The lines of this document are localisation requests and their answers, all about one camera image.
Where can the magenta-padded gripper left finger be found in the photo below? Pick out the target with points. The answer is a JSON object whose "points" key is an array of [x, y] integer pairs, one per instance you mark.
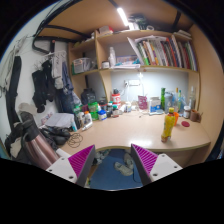
{"points": [[63, 166]]}

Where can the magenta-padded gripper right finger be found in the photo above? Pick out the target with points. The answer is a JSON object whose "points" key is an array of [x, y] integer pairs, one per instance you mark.
{"points": [[161, 165]]}

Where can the yellow drink bottle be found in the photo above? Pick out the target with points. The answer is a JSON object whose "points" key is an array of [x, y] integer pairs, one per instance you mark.
{"points": [[168, 125]]}

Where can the pink metal thermos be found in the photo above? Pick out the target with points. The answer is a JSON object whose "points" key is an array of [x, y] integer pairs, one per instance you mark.
{"points": [[38, 148]]}

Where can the black fabric bundle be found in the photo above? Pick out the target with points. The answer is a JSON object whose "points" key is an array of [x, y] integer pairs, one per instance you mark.
{"points": [[56, 135]]}

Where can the grey slipper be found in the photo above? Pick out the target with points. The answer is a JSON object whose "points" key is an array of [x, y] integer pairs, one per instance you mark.
{"points": [[123, 169], [129, 159]]}

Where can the flat round red coaster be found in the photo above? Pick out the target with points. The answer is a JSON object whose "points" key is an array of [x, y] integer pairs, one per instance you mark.
{"points": [[185, 124]]}

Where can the orange plastic cup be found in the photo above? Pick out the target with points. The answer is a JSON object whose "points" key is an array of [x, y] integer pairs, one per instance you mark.
{"points": [[177, 119]]}

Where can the black backpack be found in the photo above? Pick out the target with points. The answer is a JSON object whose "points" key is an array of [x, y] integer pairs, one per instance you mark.
{"points": [[25, 126]]}

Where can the brown ceramic mug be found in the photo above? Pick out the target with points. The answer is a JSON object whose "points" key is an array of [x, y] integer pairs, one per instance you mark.
{"points": [[194, 115]]}

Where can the white and blue carton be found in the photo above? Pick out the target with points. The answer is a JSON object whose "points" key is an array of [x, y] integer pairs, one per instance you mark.
{"points": [[154, 105]]}

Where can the grey shaker bottle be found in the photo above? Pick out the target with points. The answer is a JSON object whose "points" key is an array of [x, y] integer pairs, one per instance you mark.
{"points": [[168, 103]]}

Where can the green plastic container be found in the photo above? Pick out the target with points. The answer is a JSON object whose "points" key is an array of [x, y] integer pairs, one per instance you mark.
{"points": [[93, 110]]}

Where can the white bottle with blue cap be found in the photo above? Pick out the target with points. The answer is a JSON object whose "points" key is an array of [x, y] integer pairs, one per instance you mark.
{"points": [[102, 115]]}

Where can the magenta snack pouch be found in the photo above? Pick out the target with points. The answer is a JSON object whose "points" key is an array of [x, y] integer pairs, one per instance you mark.
{"points": [[142, 102]]}

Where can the green glass bottle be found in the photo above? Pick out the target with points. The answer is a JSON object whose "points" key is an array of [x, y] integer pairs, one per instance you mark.
{"points": [[180, 101]]}

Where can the clear bottle with yellow cap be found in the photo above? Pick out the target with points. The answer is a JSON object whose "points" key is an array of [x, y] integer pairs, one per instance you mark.
{"points": [[176, 98]]}

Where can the blue hanging garment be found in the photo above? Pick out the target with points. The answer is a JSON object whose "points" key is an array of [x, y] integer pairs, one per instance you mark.
{"points": [[66, 96]]}

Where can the clear glass bottle white cap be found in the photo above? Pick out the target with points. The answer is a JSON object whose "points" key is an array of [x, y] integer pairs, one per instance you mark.
{"points": [[192, 99]]}

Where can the dark plastic jug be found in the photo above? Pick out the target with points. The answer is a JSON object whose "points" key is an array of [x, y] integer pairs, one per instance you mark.
{"points": [[88, 96]]}

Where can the red and white tub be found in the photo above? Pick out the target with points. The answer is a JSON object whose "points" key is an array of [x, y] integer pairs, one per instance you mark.
{"points": [[115, 99]]}

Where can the black hanging garment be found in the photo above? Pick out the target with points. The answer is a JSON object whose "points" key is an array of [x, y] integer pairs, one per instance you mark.
{"points": [[41, 86]]}

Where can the white bar desk lamp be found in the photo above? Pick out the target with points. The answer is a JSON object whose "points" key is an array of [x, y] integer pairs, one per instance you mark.
{"points": [[141, 80]]}

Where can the wooden shelf unit with books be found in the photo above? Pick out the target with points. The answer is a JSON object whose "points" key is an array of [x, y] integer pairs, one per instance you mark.
{"points": [[150, 68]]}

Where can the white grey hanging garment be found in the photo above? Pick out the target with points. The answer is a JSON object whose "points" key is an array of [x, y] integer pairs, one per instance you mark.
{"points": [[59, 66]]}

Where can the ceiling light strip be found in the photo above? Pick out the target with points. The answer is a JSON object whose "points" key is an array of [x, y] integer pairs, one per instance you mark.
{"points": [[122, 16]]}

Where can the white wall power socket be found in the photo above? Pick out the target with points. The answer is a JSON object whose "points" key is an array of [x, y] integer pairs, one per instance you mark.
{"points": [[132, 83]]}

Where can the black metal clothes rail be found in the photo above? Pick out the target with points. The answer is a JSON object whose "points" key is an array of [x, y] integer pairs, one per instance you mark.
{"points": [[63, 28]]}

